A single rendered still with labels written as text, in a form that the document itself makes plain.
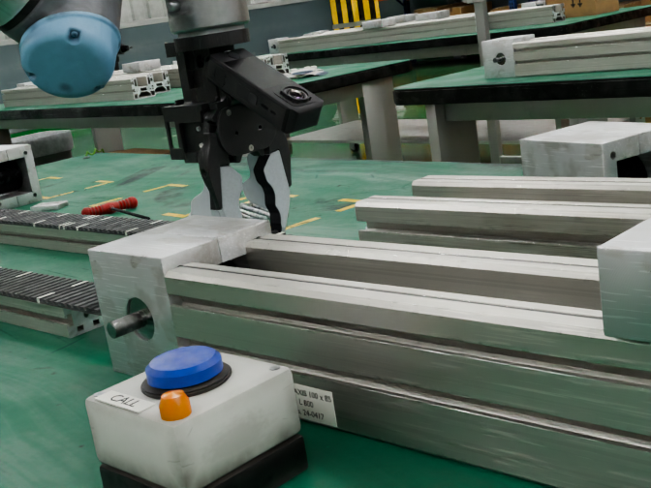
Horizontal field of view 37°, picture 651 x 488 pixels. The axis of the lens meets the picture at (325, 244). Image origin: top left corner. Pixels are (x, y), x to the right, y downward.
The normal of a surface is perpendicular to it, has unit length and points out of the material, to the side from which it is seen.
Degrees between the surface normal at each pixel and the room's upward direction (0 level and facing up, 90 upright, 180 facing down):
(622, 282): 90
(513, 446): 90
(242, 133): 90
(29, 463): 0
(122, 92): 90
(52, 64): 126
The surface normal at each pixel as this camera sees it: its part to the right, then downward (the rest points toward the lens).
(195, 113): -0.68, 0.27
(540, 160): -0.85, 0.25
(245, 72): 0.24, -0.80
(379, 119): 0.64, 0.09
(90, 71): 0.07, 0.75
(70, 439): -0.15, -0.96
